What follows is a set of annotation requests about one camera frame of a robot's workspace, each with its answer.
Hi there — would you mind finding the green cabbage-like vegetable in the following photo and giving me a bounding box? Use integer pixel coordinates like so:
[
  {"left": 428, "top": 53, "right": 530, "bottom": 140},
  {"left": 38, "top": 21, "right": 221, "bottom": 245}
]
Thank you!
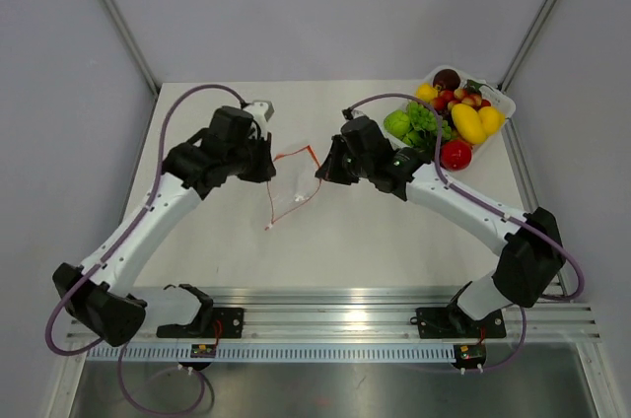
[{"left": 384, "top": 110, "right": 411, "bottom": 140}]

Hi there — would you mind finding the green grape bunch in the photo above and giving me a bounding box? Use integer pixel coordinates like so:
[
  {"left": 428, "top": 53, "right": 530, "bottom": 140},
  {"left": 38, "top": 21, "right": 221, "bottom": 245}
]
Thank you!
[{"left": 406, "top": 101, "right": 452, "bottom": 141}]

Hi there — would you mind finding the clear zip bag orange zipper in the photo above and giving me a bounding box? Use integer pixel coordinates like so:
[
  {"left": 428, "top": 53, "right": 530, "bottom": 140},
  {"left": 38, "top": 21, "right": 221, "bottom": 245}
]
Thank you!
[{"left": 265, "top": 143, "right": 321, "bottom": 231}]

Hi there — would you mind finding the red apple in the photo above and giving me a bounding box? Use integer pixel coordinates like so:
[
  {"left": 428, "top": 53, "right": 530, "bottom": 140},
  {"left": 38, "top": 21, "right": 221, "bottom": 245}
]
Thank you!
[{"left": 440, "top": 139, "right": 472, "bottom": 172}]

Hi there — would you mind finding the yellow mango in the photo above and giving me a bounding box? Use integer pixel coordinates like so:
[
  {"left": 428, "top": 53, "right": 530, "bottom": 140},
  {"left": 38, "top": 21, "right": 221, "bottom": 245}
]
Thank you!
[{"left": 451, "top": 104, "right": 487, "bottom": 145}]

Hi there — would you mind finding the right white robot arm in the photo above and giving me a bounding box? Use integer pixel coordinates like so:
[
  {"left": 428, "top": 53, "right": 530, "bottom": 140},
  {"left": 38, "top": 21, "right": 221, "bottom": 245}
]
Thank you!
[{"left": 315, "top": 116, "right": 565, "bottom": 339}]

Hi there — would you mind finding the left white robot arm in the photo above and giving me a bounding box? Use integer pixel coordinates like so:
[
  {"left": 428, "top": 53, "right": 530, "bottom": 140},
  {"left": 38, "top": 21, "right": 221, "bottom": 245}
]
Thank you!
[{"left": 52, "top": 101, "right": 276, "bottom": 347}]

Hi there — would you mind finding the green leafy orange vegetable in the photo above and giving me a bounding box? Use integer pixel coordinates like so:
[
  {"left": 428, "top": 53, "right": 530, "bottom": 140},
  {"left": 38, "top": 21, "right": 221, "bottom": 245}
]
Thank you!
[{"left": 402, "top": 129, "right": 437, "bottom": 153}]

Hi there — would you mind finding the small yellow pear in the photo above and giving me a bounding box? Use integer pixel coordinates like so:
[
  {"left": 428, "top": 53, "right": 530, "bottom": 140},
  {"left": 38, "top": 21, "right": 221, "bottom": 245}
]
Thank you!
[{"left": 415, "top": 83, "right": 439, "bottom": 103}]

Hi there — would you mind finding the strawberry cluster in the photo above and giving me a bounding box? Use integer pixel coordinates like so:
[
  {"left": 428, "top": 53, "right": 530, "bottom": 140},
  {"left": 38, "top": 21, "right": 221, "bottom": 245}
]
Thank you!
[{"left": 430, "top": 88, "right": 491, "bottom": 111}]

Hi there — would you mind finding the dark red plum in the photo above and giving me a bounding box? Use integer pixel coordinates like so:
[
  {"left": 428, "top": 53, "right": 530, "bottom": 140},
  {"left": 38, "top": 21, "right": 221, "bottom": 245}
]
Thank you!
[{"left": 432, "top": 68, "right": 460, "bottom": 91}]

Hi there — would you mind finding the yellow lemon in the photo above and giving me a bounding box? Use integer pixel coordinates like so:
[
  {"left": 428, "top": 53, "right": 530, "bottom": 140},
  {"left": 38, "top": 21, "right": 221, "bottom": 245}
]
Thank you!
[{"left": 478, "top": 106, "right": 506, "bottom": 136}]

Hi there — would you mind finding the white plastic fruit basket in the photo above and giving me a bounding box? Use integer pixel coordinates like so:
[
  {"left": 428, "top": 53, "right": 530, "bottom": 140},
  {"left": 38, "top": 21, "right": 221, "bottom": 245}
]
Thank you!
[{"left": 383, "top": 66, "right": 516, "bottom": 172}]

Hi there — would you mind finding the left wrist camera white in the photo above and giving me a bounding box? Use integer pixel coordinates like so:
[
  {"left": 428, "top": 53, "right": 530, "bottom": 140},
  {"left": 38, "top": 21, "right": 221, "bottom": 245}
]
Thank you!
[{"left": 245, "top": 100, "right": 274, "bottom": 124}]

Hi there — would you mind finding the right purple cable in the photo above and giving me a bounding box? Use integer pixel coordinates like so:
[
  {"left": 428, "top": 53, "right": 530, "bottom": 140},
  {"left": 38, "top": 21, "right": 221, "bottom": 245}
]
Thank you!
[{"left": 344, "top": 92, "right": 587, "bottom": 375}]

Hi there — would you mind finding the purple cable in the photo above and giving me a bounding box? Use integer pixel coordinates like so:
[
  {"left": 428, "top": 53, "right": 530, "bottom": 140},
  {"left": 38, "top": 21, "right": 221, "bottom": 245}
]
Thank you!
[
  {"left": 44, "top": 84, "right": 247, "bottom": 413},
  {"left": 344, "top": 92, "right": 587, "bottom": 375}
]

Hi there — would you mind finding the aluminium mounting rail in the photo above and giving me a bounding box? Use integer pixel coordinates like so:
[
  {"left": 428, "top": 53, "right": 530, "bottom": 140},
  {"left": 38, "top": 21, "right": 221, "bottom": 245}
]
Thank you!
[{"left": 66, "top": 287, "right": 602, "bottom": 343}]

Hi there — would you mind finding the white slotted cable duct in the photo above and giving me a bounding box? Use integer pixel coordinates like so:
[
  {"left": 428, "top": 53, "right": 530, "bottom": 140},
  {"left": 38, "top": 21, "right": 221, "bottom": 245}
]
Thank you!
[{"left": 87, "top": 342, "right": 456, "bottom": 364}]

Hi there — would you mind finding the right aluminium frame post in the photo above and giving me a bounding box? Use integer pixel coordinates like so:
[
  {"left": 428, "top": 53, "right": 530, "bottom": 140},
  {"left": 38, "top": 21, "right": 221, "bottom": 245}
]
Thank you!
[{"left": 497, "top": 0, "right": 591, "bottom": 94}]

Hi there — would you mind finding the aluminium frame post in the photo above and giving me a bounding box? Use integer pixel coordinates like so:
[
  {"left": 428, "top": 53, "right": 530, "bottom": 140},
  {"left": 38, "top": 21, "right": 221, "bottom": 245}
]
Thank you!
[
  {"left": 98, "top": 0, "right": 161, "bottom": 99},
  {"left": 497, "top": 0, "right": 591, "bottom": 94}
]

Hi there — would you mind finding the left aluminium frame post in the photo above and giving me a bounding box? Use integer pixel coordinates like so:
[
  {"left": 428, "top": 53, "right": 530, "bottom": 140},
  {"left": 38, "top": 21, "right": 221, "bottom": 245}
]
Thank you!
[{"left": 98, "top": 0, "right": 161, "bottom": 99}]

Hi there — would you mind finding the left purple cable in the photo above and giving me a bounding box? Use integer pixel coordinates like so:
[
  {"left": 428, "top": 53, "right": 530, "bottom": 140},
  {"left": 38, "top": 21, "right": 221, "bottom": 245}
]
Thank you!
[{"left": 44, "top": 84, "right": 247, "bottom": 413}]

